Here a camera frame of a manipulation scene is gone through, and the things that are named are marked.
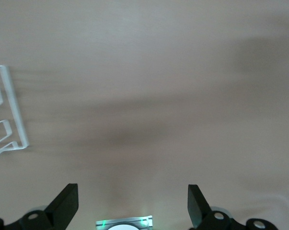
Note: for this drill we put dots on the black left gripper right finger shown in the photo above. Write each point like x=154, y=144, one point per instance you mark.
x=197, y=206

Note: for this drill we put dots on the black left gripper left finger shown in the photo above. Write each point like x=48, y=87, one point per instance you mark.
x=62, y=208

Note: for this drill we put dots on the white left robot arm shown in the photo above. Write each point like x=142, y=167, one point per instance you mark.
x=122, y=227

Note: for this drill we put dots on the brown table cover sheet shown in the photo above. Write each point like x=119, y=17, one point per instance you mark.
x=144, y=72

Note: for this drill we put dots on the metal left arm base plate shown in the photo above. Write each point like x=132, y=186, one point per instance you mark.
x=144, y=221

